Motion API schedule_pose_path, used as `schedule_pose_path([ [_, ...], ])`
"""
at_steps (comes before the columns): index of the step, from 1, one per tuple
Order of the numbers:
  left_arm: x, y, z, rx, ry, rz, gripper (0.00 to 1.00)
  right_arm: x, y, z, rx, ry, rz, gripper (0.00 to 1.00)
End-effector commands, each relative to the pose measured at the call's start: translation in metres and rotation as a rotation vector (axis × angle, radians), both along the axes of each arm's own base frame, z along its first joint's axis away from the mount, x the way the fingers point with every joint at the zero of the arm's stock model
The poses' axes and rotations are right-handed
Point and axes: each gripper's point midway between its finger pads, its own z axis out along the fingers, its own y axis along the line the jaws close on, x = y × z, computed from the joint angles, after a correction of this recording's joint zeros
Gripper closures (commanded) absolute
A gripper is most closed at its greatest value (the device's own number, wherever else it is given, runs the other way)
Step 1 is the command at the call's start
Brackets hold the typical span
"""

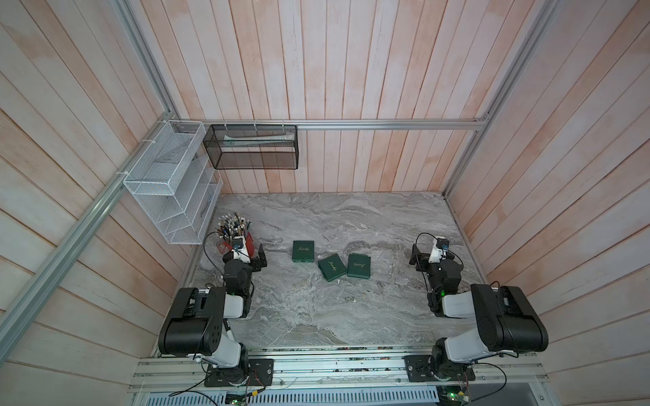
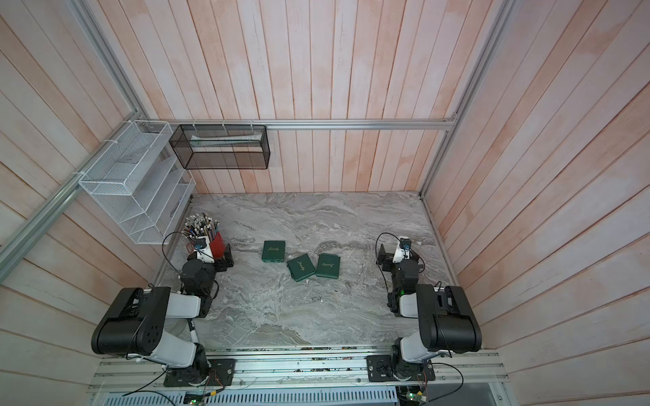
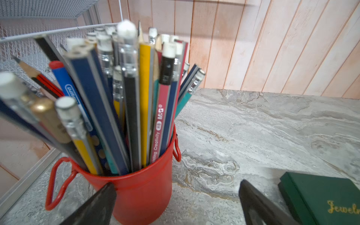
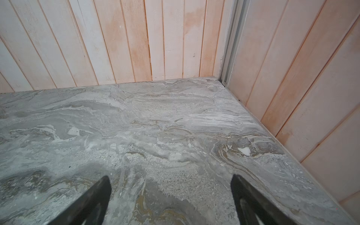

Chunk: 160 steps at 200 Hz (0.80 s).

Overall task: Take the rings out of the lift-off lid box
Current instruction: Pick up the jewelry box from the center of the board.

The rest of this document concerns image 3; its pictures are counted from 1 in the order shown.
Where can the red metal pencil cup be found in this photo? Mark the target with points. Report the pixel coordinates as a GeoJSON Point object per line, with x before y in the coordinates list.
{"type": "Point", "coordinates": [142, 196]}

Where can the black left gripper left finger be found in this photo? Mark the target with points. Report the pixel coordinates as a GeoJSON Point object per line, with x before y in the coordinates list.
{"type": "Point", "coordinates": [97, 210]}

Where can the red black sharpened pencil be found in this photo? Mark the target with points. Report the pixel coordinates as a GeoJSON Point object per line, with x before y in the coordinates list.
{"type": "Point", "coordinates": [39, 78]}

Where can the black pencil white eraser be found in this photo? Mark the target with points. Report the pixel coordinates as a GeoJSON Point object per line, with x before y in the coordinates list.
{"type": "Point", "coordinates": [128, 49]}

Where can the blue pen red cap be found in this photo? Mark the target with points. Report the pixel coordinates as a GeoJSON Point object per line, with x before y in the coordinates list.
{"type": "Point", "coordinates": [70, 90]}

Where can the large green jewelry box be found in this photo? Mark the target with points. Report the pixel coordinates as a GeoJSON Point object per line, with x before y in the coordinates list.
{"type": "Point", "coordinates": [320, 200]}

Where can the teal pencil silver ferrule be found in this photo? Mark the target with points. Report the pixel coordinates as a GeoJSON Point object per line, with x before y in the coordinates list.
{"type": "Point", "coordinates": [190, 90]}

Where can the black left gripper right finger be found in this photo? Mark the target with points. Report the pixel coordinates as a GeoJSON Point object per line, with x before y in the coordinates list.
{"type": "Point", "coordinates": [259, 210]}

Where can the navy blue pencil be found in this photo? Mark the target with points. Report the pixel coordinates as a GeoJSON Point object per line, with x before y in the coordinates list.
{"type": "Point", "coordinates": [93, 87]}

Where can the pink M&G pencil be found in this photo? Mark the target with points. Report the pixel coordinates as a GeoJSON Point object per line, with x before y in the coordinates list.
{"type": "Point", "coordinates": [165, 78]}

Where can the white wire mesh shelf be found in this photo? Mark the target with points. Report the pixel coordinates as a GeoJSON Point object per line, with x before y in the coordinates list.
{"type": "Point", "coordinates": [21, 21]}

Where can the yellow pencil silver ferrule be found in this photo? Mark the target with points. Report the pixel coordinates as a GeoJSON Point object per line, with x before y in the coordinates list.
{"type": "Point", "coordinates": [72, 119]}

